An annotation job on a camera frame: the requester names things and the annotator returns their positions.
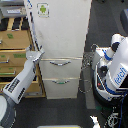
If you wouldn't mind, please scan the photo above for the android sticker on fridge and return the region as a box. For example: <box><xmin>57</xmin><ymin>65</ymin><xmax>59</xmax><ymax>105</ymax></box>
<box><xmin>37</xmin><ymin>3</ymin><xmax>49</xmax><ymax>17</ymax></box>

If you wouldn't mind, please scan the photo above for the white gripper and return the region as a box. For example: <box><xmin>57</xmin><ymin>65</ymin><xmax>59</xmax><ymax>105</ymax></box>
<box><xmin>26</xmin><ymin>46</ymin><xmax>45</xmax><ymax>64</ymax></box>

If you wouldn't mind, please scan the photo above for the white and blue robot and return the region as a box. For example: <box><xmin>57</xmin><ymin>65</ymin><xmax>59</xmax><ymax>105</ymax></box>
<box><xmin>92</xmin><ymin>34</ymin><xmax>128</xmax><ymax>106</ymax></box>

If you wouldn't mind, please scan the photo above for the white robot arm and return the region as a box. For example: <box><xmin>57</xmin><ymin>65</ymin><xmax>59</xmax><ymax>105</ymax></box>
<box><xmin>0</xmin><ymin>47</ymin><xmax>44</xmax><ymax>128</ymax></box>

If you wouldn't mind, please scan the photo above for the upper fridge drawer handle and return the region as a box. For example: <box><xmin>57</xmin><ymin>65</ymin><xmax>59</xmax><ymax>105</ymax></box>
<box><xmin>50</xmin><ymin>61</ymin><xmax>71</xmax><ymax>66</ymax></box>

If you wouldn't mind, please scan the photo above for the coiled cable on floor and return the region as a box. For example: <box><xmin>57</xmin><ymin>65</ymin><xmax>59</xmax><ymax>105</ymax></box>
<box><xmin>78</xmin><ymin>43</ymin><xmax>100</xmax><ymax>94</ymax></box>

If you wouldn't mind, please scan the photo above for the wooden drawer cabinet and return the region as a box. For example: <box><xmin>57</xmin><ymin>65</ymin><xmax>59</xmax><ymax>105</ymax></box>
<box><xmin>0</xmin><ymin>16</ymin><xmax>47</xmax><ymax>99</ymax></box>

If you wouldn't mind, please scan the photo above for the fridge drawer handle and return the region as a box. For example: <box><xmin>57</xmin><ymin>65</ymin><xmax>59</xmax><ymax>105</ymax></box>
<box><xmin>50</xmin><ymin>61</ymin><xmax>71</xmax><ymax>66</ymax></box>
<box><xmin>52</xmin><ymin>80</ymin><xmax>69</xmax><ymax>84</ymax></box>

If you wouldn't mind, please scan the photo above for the grey box on cabinet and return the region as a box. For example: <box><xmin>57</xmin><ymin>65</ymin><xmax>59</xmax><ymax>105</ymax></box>
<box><xmin>0</xmin><ymin>6</ymin><xmax>26</xmax><ymax>17</ymax></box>

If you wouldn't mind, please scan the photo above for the white fridge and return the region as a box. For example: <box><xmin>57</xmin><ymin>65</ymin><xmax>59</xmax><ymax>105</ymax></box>
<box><xmin>24</xmin><ymin>0</ymin><xmax>92</xmax><ymax>99</ymax></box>

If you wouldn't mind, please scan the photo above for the lower fridge drawer handle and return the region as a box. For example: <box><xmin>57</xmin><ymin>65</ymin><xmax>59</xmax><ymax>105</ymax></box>
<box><xmin>52</xmin><ymin>80</ymin><xmax>69</xmax><ymax>84</ymax></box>

